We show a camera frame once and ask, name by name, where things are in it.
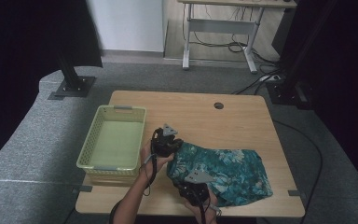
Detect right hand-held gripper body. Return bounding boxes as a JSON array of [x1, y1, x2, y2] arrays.
[[178, 169, 215, 207]]

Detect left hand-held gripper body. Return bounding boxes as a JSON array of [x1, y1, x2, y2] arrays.
[[151, 123, 181, 158]]

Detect teal floral shirt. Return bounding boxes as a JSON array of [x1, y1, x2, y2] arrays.
[[166, 142, 274, 208]]

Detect green plastic basket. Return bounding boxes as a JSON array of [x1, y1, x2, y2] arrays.
[[76, 105, 147, 180]]

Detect person's left hand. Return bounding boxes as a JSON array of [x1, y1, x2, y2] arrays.
[[140, 139, 175, 180]]

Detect person's right hand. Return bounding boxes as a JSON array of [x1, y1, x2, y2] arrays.
[[185, 192, 222, 224]]

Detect white power strip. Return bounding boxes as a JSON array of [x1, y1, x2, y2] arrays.
[[259, 74, 282, 83]]

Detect white-framed wooden desk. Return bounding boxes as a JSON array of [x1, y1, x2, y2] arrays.
[[177, 0, 297, 75]]

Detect black curtain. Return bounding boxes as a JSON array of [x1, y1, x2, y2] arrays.
[[271, 0, 358, 197], [0, 0, 103, 174]]

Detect right hand-held gripper cable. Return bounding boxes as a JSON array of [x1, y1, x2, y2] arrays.
[[195, 192, 223, 224]]

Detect hand-held gripper cable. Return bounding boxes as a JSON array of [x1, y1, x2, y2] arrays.
[[195, 192, 223, 224], [138, 129, 160, 198]]

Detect left hand-held gripper cable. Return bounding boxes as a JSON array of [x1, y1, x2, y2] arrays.
[[138, 129, 160, 198]]

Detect grey table bracket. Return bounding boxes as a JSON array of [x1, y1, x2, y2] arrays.
[[72, 185, 93, 193], [287, 189, 307, 198]]

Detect black cables at power strip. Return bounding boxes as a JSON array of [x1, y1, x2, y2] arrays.
[[231, 66, 281, 95]]

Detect black metal stand with base plate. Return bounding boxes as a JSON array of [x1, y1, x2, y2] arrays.
[[265, 0, 339, 110], [47, 50, 97, 101]]

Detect black cables under desk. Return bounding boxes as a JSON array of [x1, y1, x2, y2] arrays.
[[183, 3, 281, 68]]

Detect long black floor cable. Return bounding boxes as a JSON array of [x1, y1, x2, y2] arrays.
[[271, 119, 324, 224]]

